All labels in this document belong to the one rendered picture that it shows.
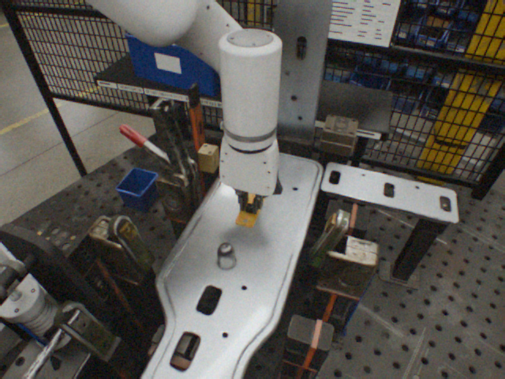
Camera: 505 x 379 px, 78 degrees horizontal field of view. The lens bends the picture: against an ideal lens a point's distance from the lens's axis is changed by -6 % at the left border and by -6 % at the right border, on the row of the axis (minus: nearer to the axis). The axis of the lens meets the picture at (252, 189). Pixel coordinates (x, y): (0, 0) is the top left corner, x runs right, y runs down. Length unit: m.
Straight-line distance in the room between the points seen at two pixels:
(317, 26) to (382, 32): 0.32
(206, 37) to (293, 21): 0.25
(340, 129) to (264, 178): 0.31
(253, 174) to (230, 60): 0.20
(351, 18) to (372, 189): 0.47
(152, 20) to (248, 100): 0.15
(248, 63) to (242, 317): 0.37
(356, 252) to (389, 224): 0.54
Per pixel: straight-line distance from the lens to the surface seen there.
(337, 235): 0.54
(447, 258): 1.11
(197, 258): 0.61
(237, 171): 0.57
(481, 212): 1.31
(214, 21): 0.52
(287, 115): 0.82
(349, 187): 0.74
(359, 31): 1.01
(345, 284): 0.64
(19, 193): 2.58
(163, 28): 0.41
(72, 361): 0.63
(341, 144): 0.80
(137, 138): 0.67
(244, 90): 0.45
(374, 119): 0.92
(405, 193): 0.78
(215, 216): 0.66
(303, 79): 0.77
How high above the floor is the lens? 1.51
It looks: 46 degrees down
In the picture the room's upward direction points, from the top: straight up
